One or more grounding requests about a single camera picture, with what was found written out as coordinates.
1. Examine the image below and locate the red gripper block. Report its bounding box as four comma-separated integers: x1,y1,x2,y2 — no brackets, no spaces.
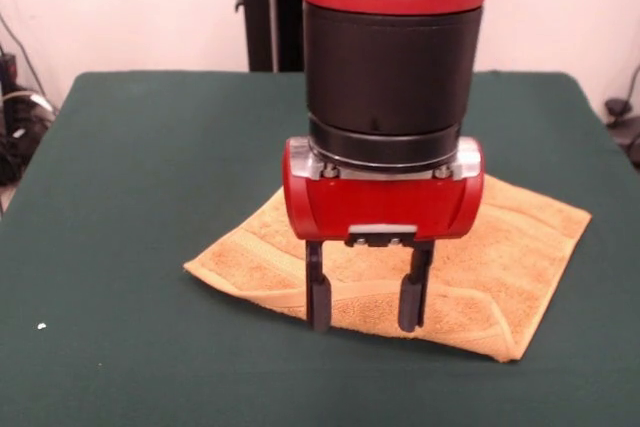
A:
281,135,485,333

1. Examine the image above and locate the tan terry towel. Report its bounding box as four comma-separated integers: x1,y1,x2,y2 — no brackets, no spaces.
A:
182,174,594,364

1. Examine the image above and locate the dark green table cloth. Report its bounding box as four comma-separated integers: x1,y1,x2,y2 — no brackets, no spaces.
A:
0,70,640,427

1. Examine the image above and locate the black stand column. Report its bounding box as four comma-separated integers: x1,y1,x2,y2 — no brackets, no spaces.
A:
233,0,306,73

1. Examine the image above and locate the black equipment base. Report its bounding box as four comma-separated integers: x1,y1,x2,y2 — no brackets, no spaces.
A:
608,115,640,168

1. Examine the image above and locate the dark grey round knob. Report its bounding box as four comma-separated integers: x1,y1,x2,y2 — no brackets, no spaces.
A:
604,97,632,118

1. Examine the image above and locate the black block with red dot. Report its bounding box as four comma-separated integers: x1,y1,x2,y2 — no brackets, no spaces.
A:
0,50,19,79

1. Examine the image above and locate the black cable bundle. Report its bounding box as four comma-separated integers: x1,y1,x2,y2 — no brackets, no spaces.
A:
0,96,56,187

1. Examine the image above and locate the white cable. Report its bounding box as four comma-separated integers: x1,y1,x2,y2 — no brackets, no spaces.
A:
0,90,55,116

